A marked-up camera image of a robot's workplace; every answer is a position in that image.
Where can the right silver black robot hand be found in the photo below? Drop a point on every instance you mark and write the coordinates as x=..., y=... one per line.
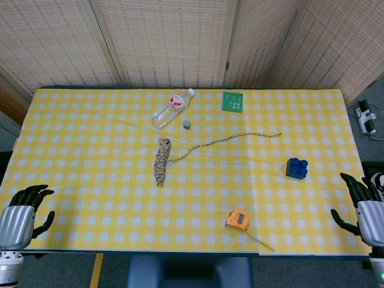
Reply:
x=372, y=219

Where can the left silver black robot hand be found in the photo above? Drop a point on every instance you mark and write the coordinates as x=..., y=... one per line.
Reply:
x=16, y=220

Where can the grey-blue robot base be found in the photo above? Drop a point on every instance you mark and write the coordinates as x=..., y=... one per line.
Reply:
x=189, y=273

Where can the black and white sneaker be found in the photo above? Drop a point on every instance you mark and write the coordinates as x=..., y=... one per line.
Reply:
x=379, y=180

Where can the black box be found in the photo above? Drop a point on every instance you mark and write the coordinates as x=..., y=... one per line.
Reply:
x=372, y=167

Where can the blue toy building brick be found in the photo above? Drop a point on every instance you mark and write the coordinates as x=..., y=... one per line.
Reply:
x=296, y=169

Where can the white power strip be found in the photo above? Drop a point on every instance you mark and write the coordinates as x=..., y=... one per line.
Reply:
x=365, y=118

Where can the yellow checked tablecloth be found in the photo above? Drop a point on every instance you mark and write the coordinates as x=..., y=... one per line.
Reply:
x=90, y=150

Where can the orange tape measure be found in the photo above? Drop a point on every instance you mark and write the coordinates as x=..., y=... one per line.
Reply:
x=238, y=219

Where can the green square card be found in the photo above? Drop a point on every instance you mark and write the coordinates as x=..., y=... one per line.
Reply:
x=232, y=102

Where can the clear plastic water bottle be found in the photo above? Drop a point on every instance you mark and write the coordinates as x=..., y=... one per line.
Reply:
x=168, y=112

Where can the small teal block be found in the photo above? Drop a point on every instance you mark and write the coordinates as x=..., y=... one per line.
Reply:
x=187, y=124

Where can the woven folding screen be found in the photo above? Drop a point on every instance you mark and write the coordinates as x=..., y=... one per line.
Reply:
x=168, y=42

